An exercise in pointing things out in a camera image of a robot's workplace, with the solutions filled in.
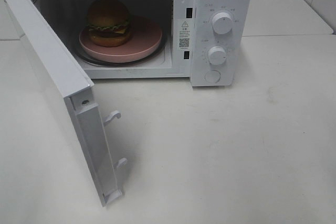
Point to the round white door button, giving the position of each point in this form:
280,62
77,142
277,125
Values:
212,76

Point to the pink plate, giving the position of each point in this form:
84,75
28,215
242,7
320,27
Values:
146,36

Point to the white microwave door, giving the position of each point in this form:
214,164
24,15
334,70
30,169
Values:
69,92

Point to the burger with lettuce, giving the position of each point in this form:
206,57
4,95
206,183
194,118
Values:
108,23

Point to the lower white timer knob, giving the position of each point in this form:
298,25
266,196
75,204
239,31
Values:
217,55

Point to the white microwave oven body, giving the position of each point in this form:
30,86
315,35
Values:
185,23

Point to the upper white power knob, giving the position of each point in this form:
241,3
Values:
222,22

